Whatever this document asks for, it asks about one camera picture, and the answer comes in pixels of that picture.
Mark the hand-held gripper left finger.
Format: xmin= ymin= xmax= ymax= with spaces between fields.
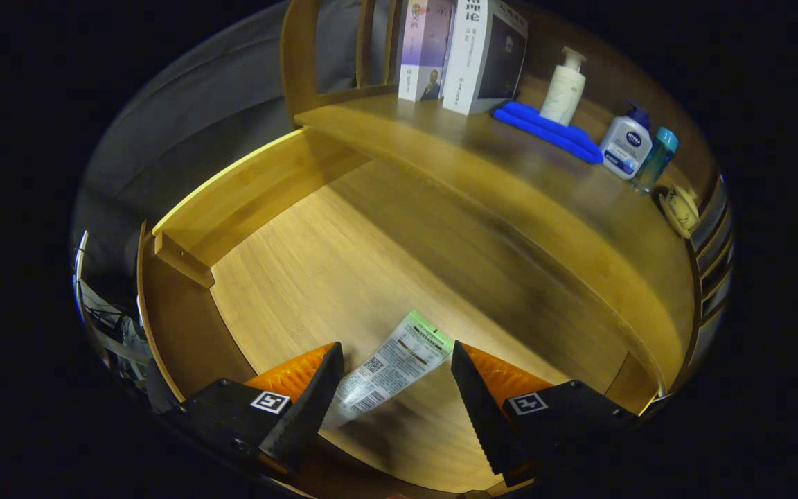
xmin=167 ymin=342 xmax=346 ymax=479

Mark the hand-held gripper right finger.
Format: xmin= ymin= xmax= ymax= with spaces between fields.
xmin=450 ymin=340 xmax=649 ymax=488

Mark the purple book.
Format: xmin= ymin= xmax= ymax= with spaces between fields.
xmin=398 ymin=0 xmax=455 ymax=103

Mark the blue folded cloth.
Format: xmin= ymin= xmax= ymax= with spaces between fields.
xmin=491 ymin=101 xmax=604 ymax=165

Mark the beige lidded teacup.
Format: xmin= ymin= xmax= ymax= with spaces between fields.
xmin=659 ymin=184 xmax=701 ymax=240

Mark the teal bottle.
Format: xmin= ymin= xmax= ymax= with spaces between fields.
xmin=631 ymin=126 xmax=679 ymax=193

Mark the wooden countertop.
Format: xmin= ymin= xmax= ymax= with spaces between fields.
xmin=294 ymin=94 xmax=698 ymax=389

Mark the white tube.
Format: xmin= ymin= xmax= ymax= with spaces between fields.
xmin=321 ymin=310 xmax=455 ymax=430

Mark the white bottle with blue cap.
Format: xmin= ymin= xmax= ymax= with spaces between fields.
xmin=600 ymin=104 xmax=653 ymax=180

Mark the thick white book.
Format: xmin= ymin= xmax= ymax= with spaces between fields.
xmin=442 ymin=0 xmax=529 ymax=116

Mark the white pump bottle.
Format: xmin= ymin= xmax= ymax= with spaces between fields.
xmin=540 ymin=46 xmax=587 ymax=127

